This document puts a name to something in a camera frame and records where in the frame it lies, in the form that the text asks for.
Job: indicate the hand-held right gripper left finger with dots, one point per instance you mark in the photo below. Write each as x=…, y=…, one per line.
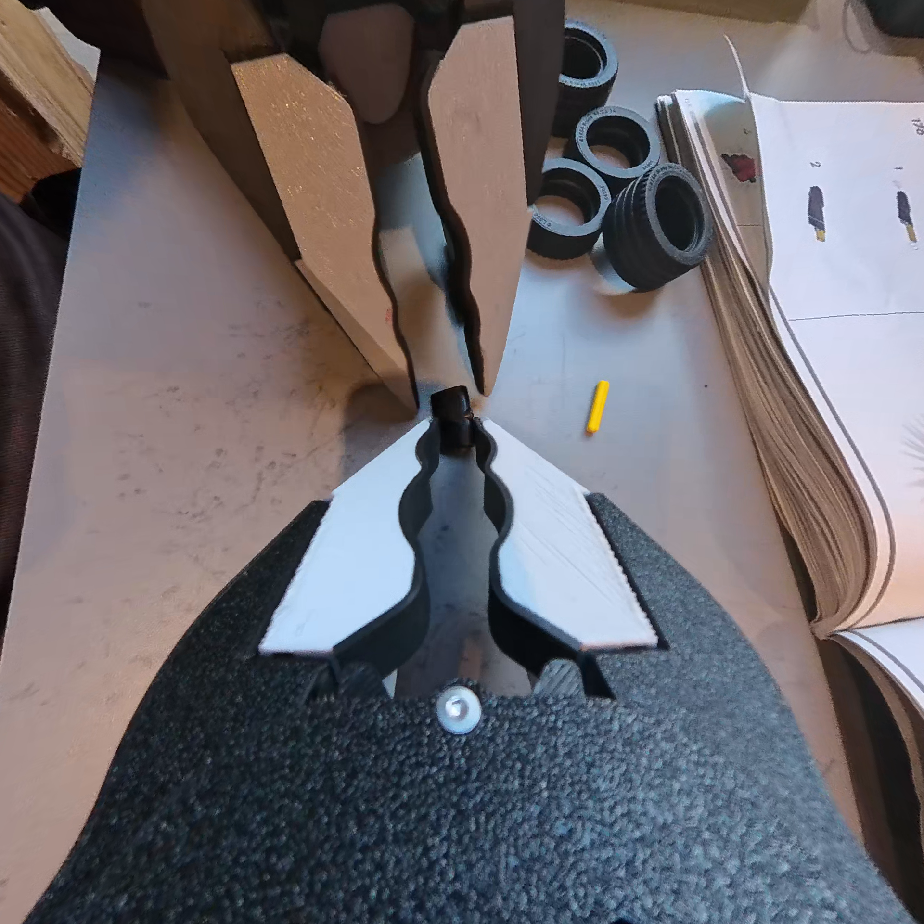
x=346, y=577

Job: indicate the black power adapter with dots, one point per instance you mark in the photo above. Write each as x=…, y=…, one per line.
x=895, y=14

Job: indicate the yellow axle piece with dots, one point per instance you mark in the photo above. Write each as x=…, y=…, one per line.
x=598, y=406

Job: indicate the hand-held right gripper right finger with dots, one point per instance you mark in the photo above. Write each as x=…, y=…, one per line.
x=570, y=570

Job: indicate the wooden plank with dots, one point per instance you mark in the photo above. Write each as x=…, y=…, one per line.
x=43, y=86

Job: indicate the grey desk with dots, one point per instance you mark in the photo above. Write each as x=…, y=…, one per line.
x=180, y=433

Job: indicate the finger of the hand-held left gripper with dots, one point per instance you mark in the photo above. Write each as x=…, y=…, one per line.
x=483, y=144
x=317, y=180

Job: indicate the small black curved piece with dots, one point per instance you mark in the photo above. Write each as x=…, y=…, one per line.
x=455, y=426

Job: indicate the building instruction booklet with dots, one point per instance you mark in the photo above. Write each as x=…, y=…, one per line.
x=830, y=289

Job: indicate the person's brown clothing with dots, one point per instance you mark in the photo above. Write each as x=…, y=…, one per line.
x=29, y=361

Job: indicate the person's left hand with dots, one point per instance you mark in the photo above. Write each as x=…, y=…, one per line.
x=375, y=65

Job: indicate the black rubber tyre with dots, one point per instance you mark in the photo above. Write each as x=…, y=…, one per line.
x=548, y=242
x=635, y=252
x=599, y=72
x=646, y=159

